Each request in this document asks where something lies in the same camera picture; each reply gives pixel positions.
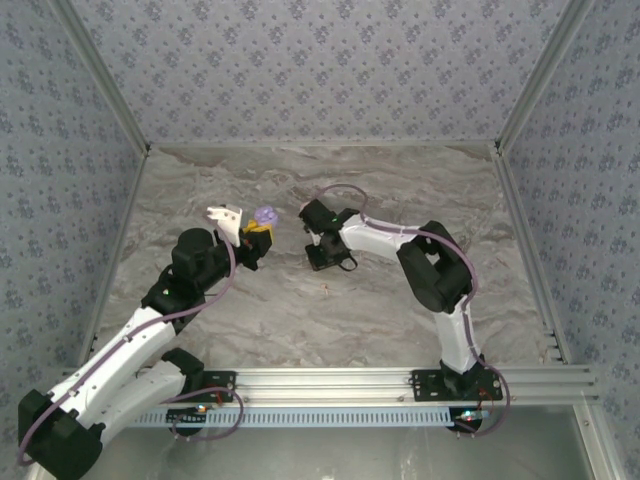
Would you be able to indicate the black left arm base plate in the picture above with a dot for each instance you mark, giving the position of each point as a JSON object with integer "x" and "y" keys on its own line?
{"x": 230, "y": 377}

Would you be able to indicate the purple earbud charging case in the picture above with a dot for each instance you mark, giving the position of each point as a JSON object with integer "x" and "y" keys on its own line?
{"x": 265, "y": 216}

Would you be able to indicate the aluminium frame post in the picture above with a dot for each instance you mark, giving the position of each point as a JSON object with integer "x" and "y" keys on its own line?
{"x": 105, "y": 75}
{"x": 539, "y": 75}

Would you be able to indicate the black controller board with LED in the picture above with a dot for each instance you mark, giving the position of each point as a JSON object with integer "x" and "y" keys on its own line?
{"x": 187, "y": 417}
{"x": 465, "y": 417}

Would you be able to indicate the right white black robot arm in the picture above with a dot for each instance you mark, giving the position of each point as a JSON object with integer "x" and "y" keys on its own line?
{"x": 435, "y": 270}

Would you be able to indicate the short aluminium frame leg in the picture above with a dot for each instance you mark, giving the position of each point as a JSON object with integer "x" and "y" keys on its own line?
{"x": 597, "y": 445}

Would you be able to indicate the aluminium table side rail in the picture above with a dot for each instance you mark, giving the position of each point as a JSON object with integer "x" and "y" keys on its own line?
{"x": 129, "y": 200}
{"x": 520, "y": 215}

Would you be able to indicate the aluminium table back rail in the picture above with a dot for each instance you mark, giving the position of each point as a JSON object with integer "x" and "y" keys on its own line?
{"x": 320, "y": 144}

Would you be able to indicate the aluminium mounting rail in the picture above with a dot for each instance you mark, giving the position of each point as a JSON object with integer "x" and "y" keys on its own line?
{"x": 320, "y": 385}

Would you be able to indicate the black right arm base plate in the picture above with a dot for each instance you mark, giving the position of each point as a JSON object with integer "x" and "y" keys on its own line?
{"x": 425, "y": 387}

